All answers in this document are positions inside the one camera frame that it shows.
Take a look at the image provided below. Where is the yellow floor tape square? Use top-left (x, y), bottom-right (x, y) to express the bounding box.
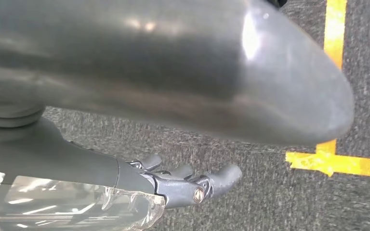
top-left (285, 0), bottom-right (370, 180)

